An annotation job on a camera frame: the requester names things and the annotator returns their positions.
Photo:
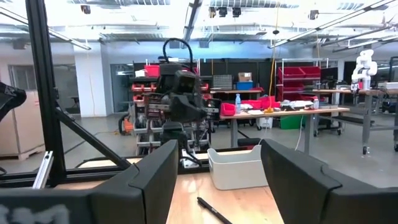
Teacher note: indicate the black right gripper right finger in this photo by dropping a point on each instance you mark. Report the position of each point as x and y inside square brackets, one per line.
[301, 196]

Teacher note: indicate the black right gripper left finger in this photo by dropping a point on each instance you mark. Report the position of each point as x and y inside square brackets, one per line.
[149, 193]

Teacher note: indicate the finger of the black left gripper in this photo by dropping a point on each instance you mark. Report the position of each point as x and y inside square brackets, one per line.
[178, 110]
[196, 110]

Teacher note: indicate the black pen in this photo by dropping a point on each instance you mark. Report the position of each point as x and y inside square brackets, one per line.
[211, 209]

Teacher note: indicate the white plastic bin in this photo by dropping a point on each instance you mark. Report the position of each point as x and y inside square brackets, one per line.
[236, 174]

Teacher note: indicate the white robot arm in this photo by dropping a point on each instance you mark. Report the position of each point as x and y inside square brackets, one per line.
[363, 67]

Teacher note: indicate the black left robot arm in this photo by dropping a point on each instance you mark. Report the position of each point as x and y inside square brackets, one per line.
[172, 130]

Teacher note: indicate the parts cart red bins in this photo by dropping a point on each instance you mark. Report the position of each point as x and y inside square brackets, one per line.
[140, 124]

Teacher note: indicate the red plastic bin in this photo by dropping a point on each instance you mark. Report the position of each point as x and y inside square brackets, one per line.
[228, 109]
[267, 102]

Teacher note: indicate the wood top work table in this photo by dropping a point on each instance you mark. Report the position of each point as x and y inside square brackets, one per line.
[230, 91]
[342, 92]
[311, 111]

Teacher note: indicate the blue bottle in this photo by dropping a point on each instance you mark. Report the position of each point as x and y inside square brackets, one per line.
[238, 105]

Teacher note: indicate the small blue crate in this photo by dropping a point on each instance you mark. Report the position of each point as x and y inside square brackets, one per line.
[244, 86]

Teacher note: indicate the small cardboard box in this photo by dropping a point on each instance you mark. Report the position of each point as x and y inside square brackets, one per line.
[245, 76]

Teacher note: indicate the green box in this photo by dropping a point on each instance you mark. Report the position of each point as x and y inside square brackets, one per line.
[292, 122]

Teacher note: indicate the silver aluminium bar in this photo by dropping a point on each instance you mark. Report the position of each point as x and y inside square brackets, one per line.
[43, 169]

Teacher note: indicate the metal shelf rack red bins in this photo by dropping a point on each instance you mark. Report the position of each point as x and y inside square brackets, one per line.
[298, 72]

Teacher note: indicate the large pale crate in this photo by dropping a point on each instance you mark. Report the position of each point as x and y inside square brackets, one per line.
[28, 130]

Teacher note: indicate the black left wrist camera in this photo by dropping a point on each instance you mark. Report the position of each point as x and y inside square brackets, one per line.
[186, 82]

